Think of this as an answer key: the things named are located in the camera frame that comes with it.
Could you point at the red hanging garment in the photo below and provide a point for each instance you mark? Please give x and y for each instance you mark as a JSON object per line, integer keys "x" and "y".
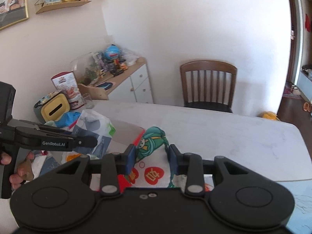
{"x": 308, "y": 22}

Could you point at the person's left hand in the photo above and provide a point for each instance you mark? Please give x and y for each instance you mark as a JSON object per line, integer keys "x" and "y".
{"x": 23, "y": 173}

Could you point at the brown door frame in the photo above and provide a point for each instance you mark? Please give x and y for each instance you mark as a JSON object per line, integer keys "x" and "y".
{"x": 293, "y": 29}

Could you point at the cartoon printed plastic bag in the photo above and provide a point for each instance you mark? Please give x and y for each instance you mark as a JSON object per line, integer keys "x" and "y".
{"x": 151, "y": 151}

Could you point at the yellow item on floor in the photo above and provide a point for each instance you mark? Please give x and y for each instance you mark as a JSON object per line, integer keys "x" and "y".
{"x": 269, "y": 116}

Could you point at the blue printed table mat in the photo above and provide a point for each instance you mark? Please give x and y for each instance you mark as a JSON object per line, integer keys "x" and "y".
{"x": 299, "y": 199}

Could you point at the framed wall poster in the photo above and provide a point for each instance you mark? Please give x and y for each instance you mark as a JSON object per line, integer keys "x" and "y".
{"x": 14, "y": 2}

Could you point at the blue cloth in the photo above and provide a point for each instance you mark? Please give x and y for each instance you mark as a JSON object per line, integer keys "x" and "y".
{"x": 69, "y": 119}

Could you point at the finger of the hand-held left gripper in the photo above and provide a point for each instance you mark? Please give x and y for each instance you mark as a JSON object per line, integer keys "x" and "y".
{"x": 85, "y": 141}
{"x": 48, "y": 128}

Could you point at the yellow tissue box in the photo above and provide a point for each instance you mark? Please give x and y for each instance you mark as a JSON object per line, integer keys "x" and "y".
{"x": 54, "y": 108}

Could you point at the orange slippers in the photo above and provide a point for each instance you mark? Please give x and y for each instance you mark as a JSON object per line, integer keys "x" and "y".
{"x": 307, "y": 107}

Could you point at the patterned floor rug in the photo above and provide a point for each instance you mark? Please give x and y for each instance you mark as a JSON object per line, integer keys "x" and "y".
{"x": 292, "y": 91}

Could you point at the blue oval pad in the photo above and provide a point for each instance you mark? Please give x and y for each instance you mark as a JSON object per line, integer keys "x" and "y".
{"x": 105, "y": 85}

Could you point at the black toy truck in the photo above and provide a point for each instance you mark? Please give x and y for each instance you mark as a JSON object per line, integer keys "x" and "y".
{"x": 115, "y": 68}

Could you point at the blue globe toy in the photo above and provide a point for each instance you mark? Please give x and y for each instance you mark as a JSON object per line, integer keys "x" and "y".
{"x": 112, "y": 52}

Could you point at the wooden wall shelf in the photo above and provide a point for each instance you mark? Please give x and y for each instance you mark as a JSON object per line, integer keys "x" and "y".
{"x": 63, "y": 4}

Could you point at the white sideboard cabinet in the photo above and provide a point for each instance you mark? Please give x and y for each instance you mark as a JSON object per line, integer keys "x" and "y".
{"x": 139, "y": 82}

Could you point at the clear plastic bag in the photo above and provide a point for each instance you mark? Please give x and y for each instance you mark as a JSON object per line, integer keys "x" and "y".
{"x": 130, "y": 58}

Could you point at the wooden slatted chair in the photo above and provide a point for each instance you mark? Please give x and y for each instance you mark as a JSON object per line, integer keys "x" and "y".
{"x": 208, "y": 85}

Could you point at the white cardboard box red edges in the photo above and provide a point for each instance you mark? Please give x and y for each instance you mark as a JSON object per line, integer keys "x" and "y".
{"x": 126, "y": 131}

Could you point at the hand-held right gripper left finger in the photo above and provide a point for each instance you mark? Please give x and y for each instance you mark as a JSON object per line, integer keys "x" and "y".
{"x": 130, "y": 159}

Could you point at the red white snack box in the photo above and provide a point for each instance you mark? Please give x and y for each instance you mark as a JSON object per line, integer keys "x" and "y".
{"x": 65, "y": 81}

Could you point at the dark packet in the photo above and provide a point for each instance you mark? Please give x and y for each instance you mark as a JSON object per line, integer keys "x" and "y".
{"x": 93, "y": 126}

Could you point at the wooden tray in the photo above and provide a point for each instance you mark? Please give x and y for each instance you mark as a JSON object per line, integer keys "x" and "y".
{"x": 93, "y": 91}

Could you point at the orange toy car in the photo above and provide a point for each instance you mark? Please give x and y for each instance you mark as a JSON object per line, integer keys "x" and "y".
{"x": 123, "y": 66}

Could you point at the low light blue cabinet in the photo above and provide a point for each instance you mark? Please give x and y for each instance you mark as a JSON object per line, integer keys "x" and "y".
{"x": 306, "y": 85}

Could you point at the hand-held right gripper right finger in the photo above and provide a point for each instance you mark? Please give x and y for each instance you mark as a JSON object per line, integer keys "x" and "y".
{"x": 173, "y": 160}

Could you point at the clear drinking glass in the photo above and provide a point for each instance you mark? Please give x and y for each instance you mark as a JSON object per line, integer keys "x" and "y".
{"x": 88, "y": 101}

